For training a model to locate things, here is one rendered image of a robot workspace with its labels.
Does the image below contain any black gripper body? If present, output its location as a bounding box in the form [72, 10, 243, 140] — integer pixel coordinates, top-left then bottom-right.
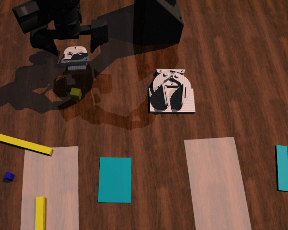
[30, 12, 108, 48]

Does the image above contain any pink trapezoid plate with holes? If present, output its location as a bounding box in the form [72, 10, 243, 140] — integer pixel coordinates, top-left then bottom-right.
[156, 69, 185, 88]

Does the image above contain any pink plate with two round holes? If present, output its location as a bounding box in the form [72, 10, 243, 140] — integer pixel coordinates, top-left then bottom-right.
[61, 46, 90, 65]

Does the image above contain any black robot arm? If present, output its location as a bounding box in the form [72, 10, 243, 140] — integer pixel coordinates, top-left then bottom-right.
[12, 0, 82, 34]

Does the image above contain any pink rectangular plate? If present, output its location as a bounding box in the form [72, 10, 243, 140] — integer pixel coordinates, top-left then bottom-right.
[149, 88, 195, 113]

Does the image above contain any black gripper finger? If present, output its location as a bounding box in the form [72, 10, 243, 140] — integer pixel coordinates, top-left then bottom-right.
[90, 36, 103, 54]
[38, 40, 58, 56]

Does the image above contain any teal rectangular block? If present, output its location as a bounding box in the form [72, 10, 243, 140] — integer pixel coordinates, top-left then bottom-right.
[275, 145, 288, 191]

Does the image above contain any small blue cube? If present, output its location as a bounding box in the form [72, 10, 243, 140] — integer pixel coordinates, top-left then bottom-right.
[4, 172, 15, 181]

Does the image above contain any teal rectangular plate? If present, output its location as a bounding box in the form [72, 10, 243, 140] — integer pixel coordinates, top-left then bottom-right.
[98, 157, 131, 203]

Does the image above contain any yellow flat bar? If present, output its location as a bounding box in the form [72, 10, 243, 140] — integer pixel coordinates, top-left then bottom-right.
[0, 134, 53, 155]

